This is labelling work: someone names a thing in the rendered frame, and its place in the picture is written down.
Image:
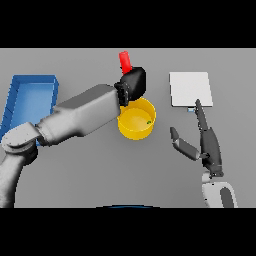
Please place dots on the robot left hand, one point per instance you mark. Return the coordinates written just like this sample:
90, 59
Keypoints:
135, 82

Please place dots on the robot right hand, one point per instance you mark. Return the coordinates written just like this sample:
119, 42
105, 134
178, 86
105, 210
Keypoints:
210, 143

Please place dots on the red beaker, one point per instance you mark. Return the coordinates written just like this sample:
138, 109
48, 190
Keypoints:
125, 62

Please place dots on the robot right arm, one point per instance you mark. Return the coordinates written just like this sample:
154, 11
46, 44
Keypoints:
216, 196

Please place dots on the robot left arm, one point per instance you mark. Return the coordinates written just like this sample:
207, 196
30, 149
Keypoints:
83, 113

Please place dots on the yellow bowl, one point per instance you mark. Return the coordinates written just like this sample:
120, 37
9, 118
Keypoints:
137, 125

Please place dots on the pale square scale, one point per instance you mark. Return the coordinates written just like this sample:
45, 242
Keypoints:
190, 89

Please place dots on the blue tray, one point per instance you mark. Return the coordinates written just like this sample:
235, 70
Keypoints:
30, 100

